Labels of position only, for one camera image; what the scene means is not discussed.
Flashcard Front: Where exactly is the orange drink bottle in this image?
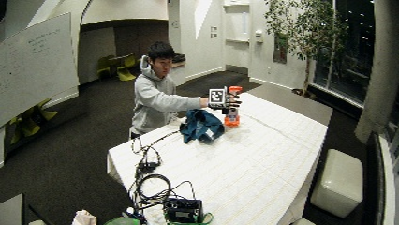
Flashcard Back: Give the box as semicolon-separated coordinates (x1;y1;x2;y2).
224;85;244;128

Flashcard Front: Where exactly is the white marker cube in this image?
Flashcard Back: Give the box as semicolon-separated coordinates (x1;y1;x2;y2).
209;86;229;106

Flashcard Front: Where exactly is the teal cloth bag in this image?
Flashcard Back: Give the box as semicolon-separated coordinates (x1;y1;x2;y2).
179;108;227;144

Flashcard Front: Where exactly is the white tablecloth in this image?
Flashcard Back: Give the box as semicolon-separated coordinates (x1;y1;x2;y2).
107;92;330;225

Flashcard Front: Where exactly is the person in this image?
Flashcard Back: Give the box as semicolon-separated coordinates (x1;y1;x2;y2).
130;40;211;141

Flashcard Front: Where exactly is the indoor tree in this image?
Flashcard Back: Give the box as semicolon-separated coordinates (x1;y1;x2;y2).
264;0;350;98

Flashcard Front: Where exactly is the yellow-green chair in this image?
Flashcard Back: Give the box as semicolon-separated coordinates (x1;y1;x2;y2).
9;98;59;139
115;53;139;83

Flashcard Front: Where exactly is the white cube stool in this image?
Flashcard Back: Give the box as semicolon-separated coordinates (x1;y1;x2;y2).
309;148;365;218

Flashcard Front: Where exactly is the black electronic box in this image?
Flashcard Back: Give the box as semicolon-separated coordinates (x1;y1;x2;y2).
164;197;205;224

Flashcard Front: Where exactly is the green round container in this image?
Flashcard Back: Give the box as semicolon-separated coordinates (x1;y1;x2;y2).
104;217;143;225

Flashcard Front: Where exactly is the whiteboard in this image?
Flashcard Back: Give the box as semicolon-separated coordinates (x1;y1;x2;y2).
0;12;80;128

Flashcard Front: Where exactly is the white tissue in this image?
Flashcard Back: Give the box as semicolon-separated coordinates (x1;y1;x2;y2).
71;209;99;225

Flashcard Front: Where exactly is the black cable bundle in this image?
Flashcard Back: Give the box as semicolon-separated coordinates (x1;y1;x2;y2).
127;130;197;217

